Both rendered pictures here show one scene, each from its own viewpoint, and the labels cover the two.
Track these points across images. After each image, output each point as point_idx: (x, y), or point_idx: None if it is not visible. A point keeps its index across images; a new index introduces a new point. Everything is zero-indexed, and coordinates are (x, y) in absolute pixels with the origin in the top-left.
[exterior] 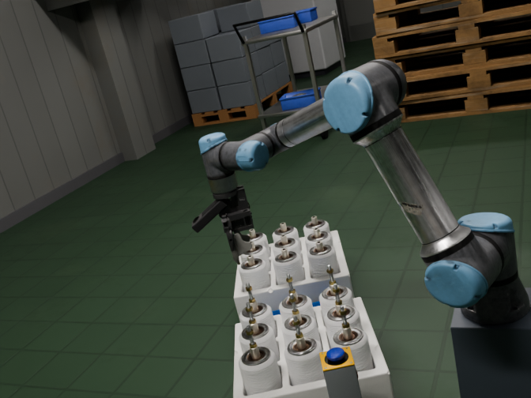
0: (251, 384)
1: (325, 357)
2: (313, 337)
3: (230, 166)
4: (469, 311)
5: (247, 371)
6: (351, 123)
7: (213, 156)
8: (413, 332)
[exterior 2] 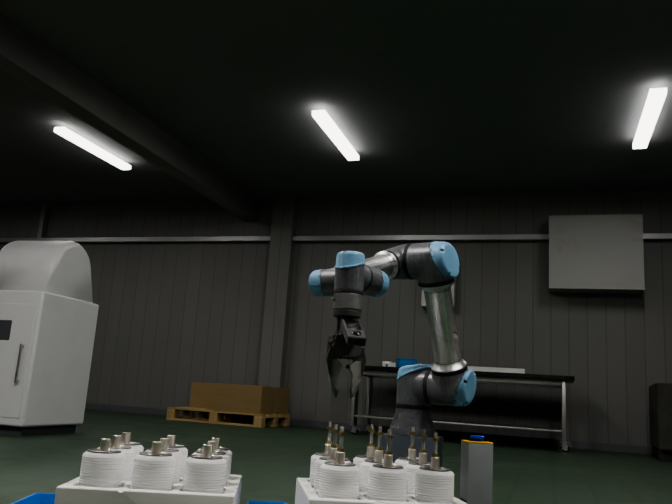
0: (453, 492)
1: (476, 441)
2: None
3: (375, 284)
4: (427, 430)
5: (453, 476)
6: (455, 271)
7: (367, 271)
8: None
